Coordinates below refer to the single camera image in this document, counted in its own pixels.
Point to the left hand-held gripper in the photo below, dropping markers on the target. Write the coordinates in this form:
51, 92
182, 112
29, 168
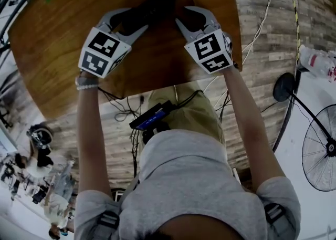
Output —
101, 50

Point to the person's grey t-shirt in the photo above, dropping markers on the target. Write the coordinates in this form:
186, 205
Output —
183, 181

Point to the black waist pouch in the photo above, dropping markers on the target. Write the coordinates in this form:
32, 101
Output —
155, 134

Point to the person's right forearm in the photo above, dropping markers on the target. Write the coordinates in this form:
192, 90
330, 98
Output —
249, 128

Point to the white plastic bottle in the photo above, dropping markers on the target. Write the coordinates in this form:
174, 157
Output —
315, 60

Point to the black device with blue screen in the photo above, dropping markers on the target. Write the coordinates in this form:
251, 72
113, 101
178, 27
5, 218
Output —
152, 118

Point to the person's khaki trousers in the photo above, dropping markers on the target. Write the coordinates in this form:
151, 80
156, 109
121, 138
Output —
194, 118

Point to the person's left forearm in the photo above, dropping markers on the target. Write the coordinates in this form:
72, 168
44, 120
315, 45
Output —
90, 134

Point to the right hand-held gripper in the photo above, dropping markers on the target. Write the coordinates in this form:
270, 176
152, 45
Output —
210, 47

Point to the black oblong case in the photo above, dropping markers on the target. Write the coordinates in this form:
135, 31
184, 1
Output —
157, 5

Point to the black pedestal fan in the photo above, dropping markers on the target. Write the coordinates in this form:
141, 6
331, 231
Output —
283, 88

